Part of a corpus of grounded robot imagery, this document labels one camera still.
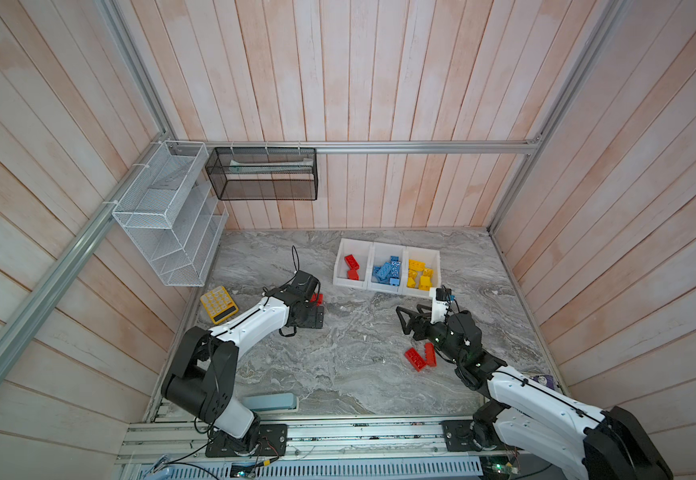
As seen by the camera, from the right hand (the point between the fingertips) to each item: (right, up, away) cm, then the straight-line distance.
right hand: (407, 307), depth 82 cm
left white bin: (-11, +16, +29) cm, 35 cm away
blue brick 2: (+1, +13, +25) cm, 28 cm away
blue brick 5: (+1, +10, +22) cm, 24 cm away
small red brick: (-15, +8, +22) cm, 28 cm away
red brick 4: (+8, -14, +3) cm, 17 cm away
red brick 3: (+4, -16, +4) cm, 17 cm away
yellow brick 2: (+10, +5, +17) cm, 20 cm away
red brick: (-25, 0, +18) cm, 31 cm away
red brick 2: (-14, +12, +25) cm, 32 cm away
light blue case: (-37, -24, -6) cm, 44 cm away
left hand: (-30, -6, +7) cm, 31 cm away
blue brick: (-4, +9, +19) cm, 21 cm away
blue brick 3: (-1, +6, +17) cm, 18 cm away
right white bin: (+14, +13, +24) cm, 31 cm away
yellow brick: (+7, +8, +25) cm, 27 cm away
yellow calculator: (-59, -2, +15) cm, 61 cm away
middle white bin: (-3, +16, +29) cm, 33 cm away
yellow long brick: (+9, +11, +25) cm, 29 cm away
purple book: (+39, -20, -2) cm, 44 cm away
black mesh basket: (-42, +39, +6) cm, 58 cm away
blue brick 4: (-6, +9, +18) cm, 21 cm away
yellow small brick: (+13, +9, +26) cm, 30 cm away
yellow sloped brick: (+6, +5, +19) cm, 20 cm away
